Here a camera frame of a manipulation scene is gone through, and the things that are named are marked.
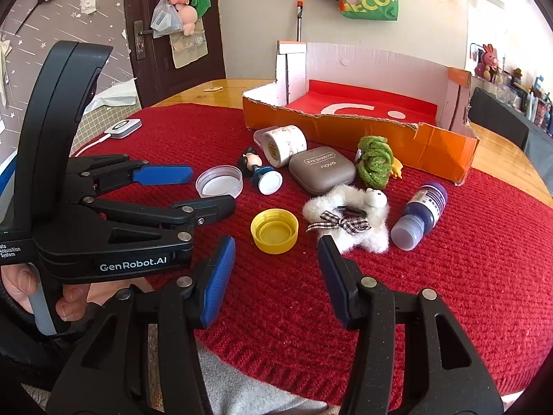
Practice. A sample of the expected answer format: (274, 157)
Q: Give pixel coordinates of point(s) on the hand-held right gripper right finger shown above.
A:
(335, 285)

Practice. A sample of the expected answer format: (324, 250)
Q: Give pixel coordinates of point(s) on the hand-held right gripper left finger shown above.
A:
(218, 281)

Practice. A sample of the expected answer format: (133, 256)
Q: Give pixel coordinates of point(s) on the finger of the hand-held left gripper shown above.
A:
(164, 174)
(207, 208)

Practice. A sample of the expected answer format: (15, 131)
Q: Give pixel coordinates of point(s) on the clear round plastic lid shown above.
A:
(218, 183)

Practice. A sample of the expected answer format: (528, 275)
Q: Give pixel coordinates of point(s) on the dark-haired figurine stamp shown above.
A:
(259, 173)

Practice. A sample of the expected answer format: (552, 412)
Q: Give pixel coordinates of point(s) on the yellow bottle cap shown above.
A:
(276, 230)

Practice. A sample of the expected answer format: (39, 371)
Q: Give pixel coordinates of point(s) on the white fluffy bear hair clip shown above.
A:
(319, 208)

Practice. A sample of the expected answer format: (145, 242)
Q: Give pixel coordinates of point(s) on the small clear plastic box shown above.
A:
(258, 138)

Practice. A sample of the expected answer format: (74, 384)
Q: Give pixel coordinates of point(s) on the round cream tin jar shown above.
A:
(285, 142)

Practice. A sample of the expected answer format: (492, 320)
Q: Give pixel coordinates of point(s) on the purple bottle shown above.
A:
(421, 214)

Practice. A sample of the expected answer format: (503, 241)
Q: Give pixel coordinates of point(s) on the grey eyeshadow case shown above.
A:
(322, 173)

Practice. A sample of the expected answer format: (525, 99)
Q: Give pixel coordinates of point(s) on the green plush scrunchie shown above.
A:
(373, 160)

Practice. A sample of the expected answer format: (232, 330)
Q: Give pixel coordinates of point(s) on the blonde figurine stamp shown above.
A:
(397, 169)

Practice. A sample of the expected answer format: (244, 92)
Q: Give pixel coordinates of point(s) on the orange and white cardboard box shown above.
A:
(432, 147)

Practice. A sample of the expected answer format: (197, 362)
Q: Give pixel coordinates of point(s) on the person's left forearm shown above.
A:
(26, 354)

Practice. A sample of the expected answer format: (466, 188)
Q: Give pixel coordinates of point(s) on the person's left hand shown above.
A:
(71, 307)

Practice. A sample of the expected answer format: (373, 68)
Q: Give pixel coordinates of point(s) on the white charger puck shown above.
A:
(123, 129)

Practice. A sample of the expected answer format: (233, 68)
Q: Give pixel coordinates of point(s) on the white paper sheet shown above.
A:
(114, 95)

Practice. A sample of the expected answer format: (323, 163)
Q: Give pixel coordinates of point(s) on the dark brown door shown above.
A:
(147, 78)

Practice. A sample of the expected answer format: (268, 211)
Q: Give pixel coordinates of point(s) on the small wooden tag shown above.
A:
(214, 89)

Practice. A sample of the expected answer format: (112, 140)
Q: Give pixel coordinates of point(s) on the person's grey trousers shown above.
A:
(242, 380)

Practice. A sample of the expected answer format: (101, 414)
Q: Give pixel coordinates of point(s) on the red knitted mat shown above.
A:
(453, 289)

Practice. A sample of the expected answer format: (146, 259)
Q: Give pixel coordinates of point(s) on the beige hanging organizer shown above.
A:
(188, 49)

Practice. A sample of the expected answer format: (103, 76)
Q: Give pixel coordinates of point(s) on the white paper note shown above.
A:
(87, 5)

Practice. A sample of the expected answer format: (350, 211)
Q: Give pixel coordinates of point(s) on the clear plastic bag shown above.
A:
(166, 19)

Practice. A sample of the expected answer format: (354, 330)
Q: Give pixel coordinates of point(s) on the peach plush toy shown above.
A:
(189, 19)

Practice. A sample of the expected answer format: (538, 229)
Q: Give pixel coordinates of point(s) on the green plush toy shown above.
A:
(201, 0)

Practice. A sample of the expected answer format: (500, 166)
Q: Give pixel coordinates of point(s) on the side table with dark cloth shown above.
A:
(497, 112)

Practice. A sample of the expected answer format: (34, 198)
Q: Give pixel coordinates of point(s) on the red knot charm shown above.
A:
(342, 0)

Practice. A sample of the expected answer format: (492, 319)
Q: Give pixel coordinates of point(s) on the row of jars and cups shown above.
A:
(531, 99)

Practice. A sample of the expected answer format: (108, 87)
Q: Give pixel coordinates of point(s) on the pink rabbit toy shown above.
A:
(489, 61)

